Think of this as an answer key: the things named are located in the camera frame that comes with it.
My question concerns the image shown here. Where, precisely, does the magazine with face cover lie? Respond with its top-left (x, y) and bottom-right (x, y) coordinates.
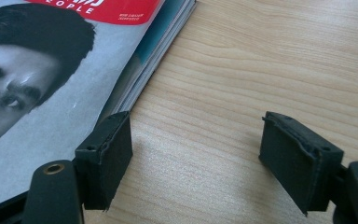
top-left (0, 0), bottom-right (166, 213)

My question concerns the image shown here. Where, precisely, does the stack of magazines underneath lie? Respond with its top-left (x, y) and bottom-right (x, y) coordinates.
top-left (96, 0), bottom-right (198, 125)

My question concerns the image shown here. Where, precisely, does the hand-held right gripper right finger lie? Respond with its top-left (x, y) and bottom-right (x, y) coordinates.
top-left (258, 110), bottom-right (345, 217)

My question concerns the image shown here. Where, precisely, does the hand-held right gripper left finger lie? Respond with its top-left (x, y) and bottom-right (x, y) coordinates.
top-left (75, 110), bottom-right (134, 212)

